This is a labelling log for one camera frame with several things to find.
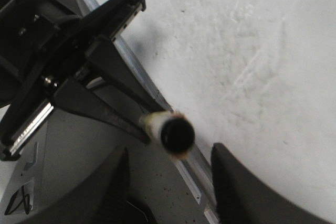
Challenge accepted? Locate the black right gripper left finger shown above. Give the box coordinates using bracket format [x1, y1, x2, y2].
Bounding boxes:
[15, 145, 131, 224]

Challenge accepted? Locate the aluminium whiteboard frame rail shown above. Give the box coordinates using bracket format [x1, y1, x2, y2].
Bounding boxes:
[83, 0, 219, 223]

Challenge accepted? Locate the white whiteboard marker pen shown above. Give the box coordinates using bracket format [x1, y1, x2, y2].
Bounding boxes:
[139, 111, 195, 160]

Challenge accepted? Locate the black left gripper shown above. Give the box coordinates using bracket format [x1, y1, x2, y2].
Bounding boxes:
[1, 0, 173, 161]

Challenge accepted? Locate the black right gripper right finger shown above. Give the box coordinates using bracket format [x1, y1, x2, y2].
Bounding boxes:
[211, 142, 335, 223]

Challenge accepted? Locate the white whiteboard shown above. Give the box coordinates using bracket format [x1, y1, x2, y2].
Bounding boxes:
[97, 0, 335, 223]

